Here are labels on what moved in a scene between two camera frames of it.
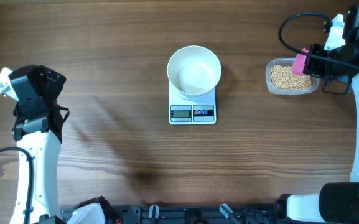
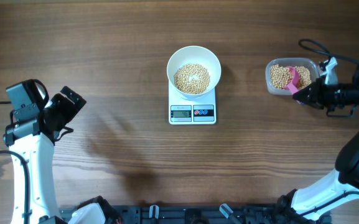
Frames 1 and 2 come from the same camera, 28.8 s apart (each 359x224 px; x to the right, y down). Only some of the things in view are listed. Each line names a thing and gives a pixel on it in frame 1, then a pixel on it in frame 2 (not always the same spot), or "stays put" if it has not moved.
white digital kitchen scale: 184,111 stays put
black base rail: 268,214 stays put
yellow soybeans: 282,78 stays put
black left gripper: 55,88 → 71,111
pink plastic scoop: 298,63 → 293,86
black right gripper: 311,68 → 315,96
